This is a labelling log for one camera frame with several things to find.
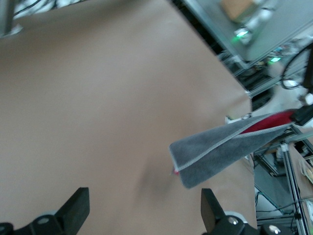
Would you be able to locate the neighbouring robot base green light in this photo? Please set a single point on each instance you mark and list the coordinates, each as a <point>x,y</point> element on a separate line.
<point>254,27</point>

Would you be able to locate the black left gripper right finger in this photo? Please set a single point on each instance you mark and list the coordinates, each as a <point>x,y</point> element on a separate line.
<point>210,210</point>

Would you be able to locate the pink and grey towel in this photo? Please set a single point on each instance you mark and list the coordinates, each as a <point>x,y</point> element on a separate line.
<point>207,151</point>

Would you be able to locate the cardboard box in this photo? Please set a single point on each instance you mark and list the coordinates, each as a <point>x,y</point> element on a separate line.
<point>238,8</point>

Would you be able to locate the aluminium frame rack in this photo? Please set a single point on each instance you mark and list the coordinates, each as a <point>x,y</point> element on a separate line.
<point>292,176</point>

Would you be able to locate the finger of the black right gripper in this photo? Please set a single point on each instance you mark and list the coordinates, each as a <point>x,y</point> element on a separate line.
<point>302,115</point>

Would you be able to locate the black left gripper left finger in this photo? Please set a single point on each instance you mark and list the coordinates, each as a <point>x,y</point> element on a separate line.
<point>75,208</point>

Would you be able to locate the aluminium frame post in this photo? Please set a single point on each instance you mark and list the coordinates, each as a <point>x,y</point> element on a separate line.
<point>6,17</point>

